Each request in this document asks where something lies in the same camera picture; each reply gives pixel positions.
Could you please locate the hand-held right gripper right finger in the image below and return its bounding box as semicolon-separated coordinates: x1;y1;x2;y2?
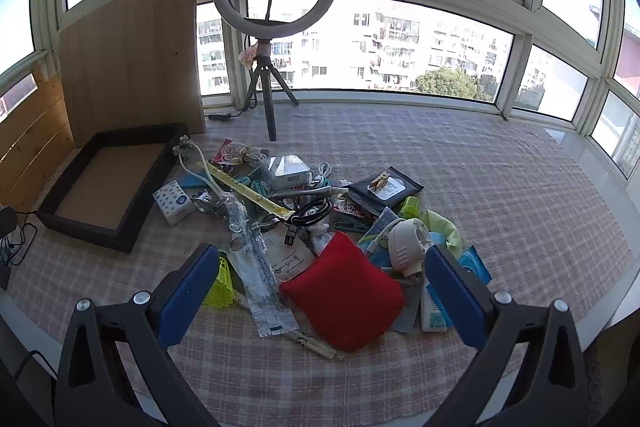
424;244;587;427

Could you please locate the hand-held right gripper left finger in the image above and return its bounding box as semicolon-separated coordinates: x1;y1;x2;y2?
54;243;221;427

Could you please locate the white plug-in device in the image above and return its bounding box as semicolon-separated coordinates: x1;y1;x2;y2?
387;218;436;278

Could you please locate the clear plastic packet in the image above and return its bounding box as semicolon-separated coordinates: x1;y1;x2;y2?
222;194;298;338

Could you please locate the red cloth pouch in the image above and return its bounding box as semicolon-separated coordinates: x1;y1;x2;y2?
279;231;406;353

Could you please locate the yellow paper chopstick sleeve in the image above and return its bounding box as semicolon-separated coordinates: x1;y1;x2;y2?
206;159;296;220

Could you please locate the white earphone cable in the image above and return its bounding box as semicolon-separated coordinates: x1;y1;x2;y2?
172;134;226;202

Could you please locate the black storage tray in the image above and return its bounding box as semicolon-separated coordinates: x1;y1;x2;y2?
37;123;190;254

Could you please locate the pink checkered desktop cloth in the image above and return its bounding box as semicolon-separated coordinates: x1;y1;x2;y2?
7;102;633;415

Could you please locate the white teal label bottle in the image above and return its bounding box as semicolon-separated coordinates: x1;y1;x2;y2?
420;279;453;333

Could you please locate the yellow-green plastic shuttlecock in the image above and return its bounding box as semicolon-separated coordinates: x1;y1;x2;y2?
204;257;236;309

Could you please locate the blue sachet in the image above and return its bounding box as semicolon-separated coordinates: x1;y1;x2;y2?
457;247;493;285

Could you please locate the yellow-green microfibre cloth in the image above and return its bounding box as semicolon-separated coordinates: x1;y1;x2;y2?
422;209;463;258

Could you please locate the white dotted tissue box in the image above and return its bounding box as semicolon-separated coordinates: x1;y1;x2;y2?
152;180;197;226

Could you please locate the white paper sachet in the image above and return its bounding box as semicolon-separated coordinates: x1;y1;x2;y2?
262;227;318;283

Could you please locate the black wet wipes pack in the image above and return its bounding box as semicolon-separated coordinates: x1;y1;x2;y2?
345;168;423;218

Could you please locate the red white snack sachet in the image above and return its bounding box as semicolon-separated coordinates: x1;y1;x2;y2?
335;199;366;218

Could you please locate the red white creamer sachet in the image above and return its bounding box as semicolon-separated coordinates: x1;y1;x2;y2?
209;139;246;168

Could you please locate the silver pen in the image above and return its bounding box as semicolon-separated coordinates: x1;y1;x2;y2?
272;187;348;200

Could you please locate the white power adapter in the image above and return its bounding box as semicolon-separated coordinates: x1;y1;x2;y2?
267;154;313;190

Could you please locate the black box device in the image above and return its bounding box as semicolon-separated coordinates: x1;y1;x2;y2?
0;206;18;240

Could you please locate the light wooden board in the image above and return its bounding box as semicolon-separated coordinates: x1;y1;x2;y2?
59;0;207;148

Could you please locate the black coiled cable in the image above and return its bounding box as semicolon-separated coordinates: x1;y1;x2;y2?
287;198;333;228

